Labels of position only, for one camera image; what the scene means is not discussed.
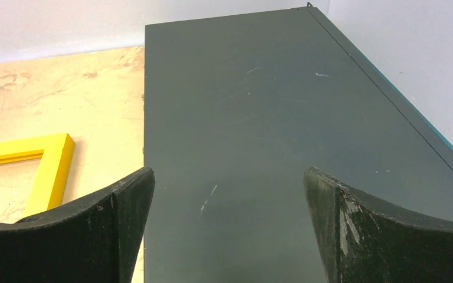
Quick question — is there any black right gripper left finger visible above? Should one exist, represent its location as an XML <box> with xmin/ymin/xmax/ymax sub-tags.
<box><xmin>0</xmin><ymin>167</ymin><xmax>155</xmax><ymax>282</ymax></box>

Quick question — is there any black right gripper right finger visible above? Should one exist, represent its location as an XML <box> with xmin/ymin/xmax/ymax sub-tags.
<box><xmin>304</xmin><ymin>166</ymin><xmax>453</xmax><ymax>282</ymax></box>

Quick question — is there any yellow picture frame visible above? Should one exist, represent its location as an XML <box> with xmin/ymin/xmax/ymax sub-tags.
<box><xmin>0</xmin><ymin>133</ymin><xmax>75</xmax><ymax>217</ymax></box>

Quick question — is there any dark green flat box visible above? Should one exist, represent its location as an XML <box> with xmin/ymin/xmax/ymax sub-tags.
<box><xmin>144</xmin><ymin>4</ymin><xmax>453</xmax><ymax>282</ymax></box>

